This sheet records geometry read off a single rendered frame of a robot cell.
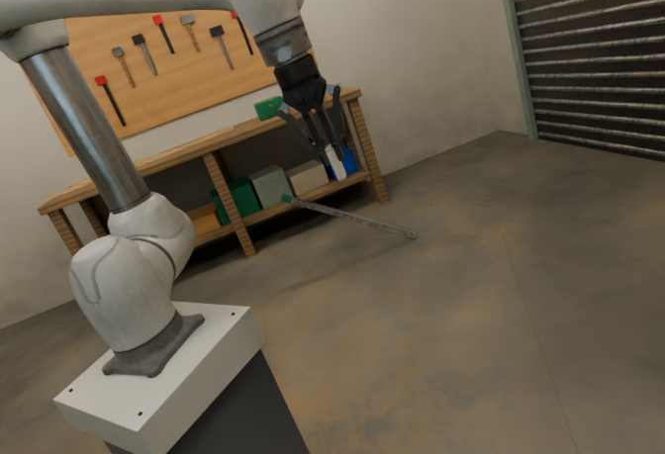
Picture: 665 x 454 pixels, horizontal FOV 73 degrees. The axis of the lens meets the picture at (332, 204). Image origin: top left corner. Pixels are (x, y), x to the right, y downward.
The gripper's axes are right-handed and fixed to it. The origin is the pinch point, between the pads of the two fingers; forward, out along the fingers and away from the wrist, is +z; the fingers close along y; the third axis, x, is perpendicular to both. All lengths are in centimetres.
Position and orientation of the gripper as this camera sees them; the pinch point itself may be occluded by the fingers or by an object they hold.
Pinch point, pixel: (335, 162)
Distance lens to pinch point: 86.6
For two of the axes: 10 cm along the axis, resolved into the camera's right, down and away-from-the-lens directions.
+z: 3.9, 8.5, 3.6
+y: 9.2, -3.3, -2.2
